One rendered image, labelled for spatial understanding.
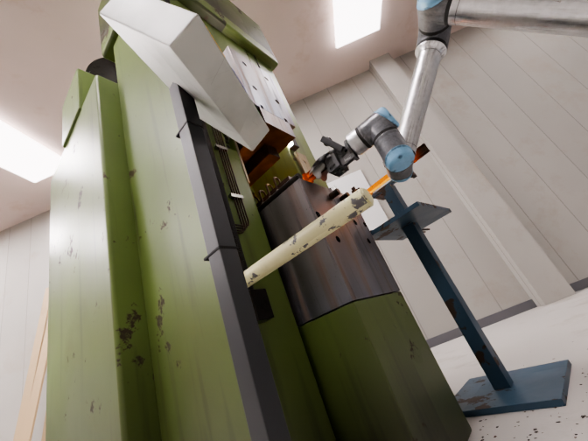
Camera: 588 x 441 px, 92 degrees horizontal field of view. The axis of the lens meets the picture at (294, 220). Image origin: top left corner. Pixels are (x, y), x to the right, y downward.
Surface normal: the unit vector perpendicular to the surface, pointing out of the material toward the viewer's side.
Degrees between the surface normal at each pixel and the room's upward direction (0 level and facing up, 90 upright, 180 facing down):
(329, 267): 90
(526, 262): 90
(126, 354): 90
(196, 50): 150
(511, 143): 90
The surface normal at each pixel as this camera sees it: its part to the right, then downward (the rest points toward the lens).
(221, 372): -0.65, -0.11
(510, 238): -0.19, -0.36
